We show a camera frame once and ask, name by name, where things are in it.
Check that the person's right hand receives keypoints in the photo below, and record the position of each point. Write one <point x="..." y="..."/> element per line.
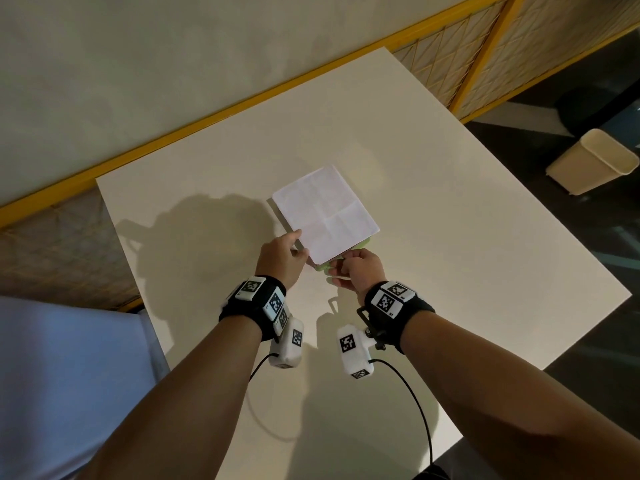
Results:
<point x="364" y="272"/>

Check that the person's left hand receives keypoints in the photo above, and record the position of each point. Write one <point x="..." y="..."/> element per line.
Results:
<point x="277" y="259"/>

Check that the person's left thumb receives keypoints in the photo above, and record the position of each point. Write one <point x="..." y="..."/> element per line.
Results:
<point x="291" y="237"/>

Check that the person's right fingers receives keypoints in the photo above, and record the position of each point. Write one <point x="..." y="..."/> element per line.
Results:
<point x="339" y="268"/>

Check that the light green scissors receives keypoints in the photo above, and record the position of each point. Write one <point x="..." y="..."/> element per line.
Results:
<point x="325" y="268"/>

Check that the white paper sheet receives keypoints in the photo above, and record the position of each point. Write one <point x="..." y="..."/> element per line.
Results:
<point x="327" y="212"/>

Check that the person's left forearm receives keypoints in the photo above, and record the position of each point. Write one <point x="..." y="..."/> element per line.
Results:
<point x="190" y="394"/>

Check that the person's right forearm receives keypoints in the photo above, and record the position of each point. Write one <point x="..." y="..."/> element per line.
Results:
<point x="500" y="399"/>

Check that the yellow framed mesh partition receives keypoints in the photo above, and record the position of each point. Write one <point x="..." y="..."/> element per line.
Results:
<point x="200" y="127"/>

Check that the light blue shirt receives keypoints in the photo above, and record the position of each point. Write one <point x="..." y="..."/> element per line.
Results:
<point x="65" y="384"/>

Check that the beige waste bin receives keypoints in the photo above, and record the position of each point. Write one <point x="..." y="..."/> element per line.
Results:
<point x="592" y="162"/>

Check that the black round object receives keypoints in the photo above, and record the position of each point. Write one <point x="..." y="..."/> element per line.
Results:
<point x="582" y="109"/>

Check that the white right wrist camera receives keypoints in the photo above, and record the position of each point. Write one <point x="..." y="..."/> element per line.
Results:
<point x="354" y="352"/>

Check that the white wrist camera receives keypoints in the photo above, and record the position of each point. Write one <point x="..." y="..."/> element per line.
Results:
<point x="290" y="344"/>
<point x="354" y="352"/>

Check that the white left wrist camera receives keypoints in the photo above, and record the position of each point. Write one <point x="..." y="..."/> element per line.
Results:
<point x="290" y="344"/>

